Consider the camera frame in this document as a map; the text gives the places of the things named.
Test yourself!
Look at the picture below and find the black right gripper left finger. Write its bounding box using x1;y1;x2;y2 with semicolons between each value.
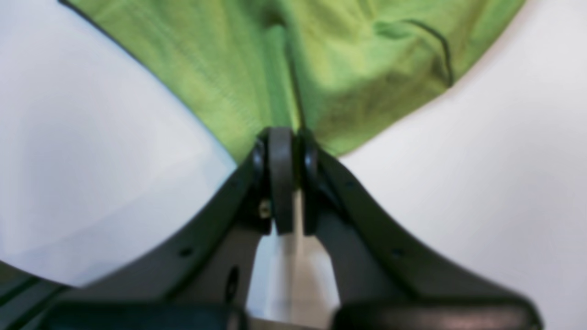
69;127;294;330

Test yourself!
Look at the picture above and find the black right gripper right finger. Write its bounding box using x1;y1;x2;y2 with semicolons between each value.
299;130;543;330

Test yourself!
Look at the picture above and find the green T-shirt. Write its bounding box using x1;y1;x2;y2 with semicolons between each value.
61;0;526;162

